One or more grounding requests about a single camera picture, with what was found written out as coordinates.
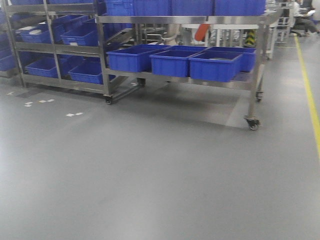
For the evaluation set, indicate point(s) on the blue bin front middle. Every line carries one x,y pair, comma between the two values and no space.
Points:
172,63

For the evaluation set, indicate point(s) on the blue bin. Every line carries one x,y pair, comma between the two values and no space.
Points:
215,66
135,58
172,63

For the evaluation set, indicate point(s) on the blue bin front left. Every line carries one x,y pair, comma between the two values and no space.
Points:
135,58

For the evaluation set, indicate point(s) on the blue bin front right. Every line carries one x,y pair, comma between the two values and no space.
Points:
215,66

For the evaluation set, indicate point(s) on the steel rack on casters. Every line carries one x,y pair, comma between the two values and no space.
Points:
251,75

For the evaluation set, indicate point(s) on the steel shelving rack left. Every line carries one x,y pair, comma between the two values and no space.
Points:
63,44

